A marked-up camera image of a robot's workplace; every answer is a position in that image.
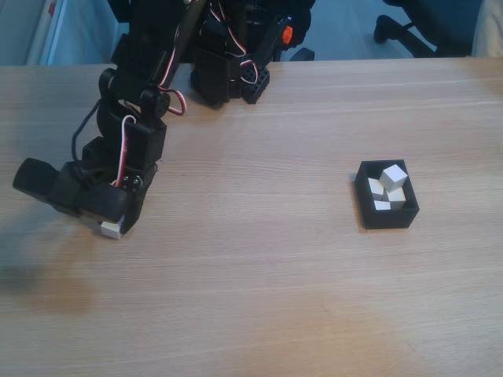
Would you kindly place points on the black clamp orange knob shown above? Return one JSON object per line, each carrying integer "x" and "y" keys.
{"x": 287, "y": 35}

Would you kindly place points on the white cube block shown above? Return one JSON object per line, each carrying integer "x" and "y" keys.
{"x": 110, "y": 229}
{"x": 375, "y": 187}
{"x": 397, "y": 196}
{"x": 382, "y": 205}
{"x": 392, "y": 176}

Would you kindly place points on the blue office chair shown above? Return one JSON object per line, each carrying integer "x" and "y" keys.
{"x": 440, "y": 23}

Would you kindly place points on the black open box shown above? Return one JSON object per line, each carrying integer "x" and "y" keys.
{"x": 389, "y": 220}

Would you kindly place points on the pale partition panel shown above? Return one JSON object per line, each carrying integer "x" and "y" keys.
{"x": 78, "y": 39}

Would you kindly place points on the black oval camera box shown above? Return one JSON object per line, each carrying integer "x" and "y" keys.
{"x": 35, "y": 180}

